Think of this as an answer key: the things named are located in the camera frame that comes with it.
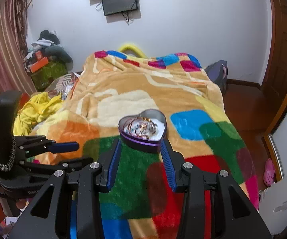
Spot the purple heart-shaped jewelry tin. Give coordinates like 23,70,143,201
118,109,167,154

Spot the jewelry pile in tin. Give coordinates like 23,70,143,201
123,117,158,140

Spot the yellow cloth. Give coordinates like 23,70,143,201
13,92,63,136

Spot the colourful patchwork fleece blanket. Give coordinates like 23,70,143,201
33,50,259,238

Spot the striped patterned bedsheet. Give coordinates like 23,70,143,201
45,72,80,100

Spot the green patterned box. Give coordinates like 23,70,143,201
31,61,68,92

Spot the orange box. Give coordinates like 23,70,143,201
30,57,49,73

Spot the pink croc shoe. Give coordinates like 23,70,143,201
263,158,275,187

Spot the dark grey bag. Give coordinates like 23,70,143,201
204,60,228,95

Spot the pile of dark clothes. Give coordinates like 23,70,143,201
24,30,73,64

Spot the striped red curtain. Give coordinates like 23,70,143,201
0,0,36,94

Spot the brown wooden door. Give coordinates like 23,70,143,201
262,0,287,136

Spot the black white braided cord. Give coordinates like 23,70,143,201
0,135,17,172

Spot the yellow curved bed rail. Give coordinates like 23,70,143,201
118,43,148,58

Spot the small black wall monitor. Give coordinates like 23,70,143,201
102,0,138,16

